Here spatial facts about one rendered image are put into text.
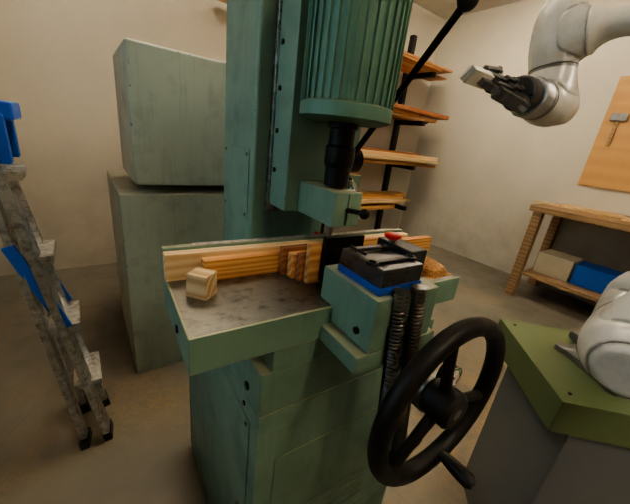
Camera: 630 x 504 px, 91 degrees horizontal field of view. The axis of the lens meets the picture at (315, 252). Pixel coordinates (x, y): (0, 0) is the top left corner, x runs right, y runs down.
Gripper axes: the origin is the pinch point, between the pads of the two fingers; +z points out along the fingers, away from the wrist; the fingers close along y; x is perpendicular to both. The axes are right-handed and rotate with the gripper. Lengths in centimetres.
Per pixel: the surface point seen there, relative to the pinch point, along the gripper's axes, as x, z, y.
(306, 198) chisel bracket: -30.3, 27.4, -7.6
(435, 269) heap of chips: -26.5, 2.9, -29.6
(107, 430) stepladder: -138, 72, -37
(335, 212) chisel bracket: -23.9, 26.8, -15.4
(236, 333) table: -26, 50, -33
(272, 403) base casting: -38, 43, -44
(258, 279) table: -35, 41, -23
